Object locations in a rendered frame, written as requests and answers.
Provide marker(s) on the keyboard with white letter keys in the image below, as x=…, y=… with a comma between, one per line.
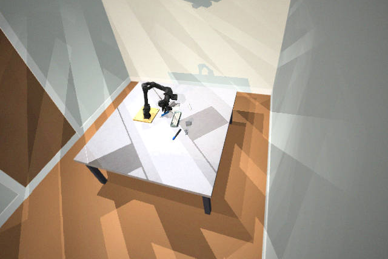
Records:
x=175, y=119

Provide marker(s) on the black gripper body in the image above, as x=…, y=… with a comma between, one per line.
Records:
x=167, y=105

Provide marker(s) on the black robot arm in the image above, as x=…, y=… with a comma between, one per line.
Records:
x=168, y=95

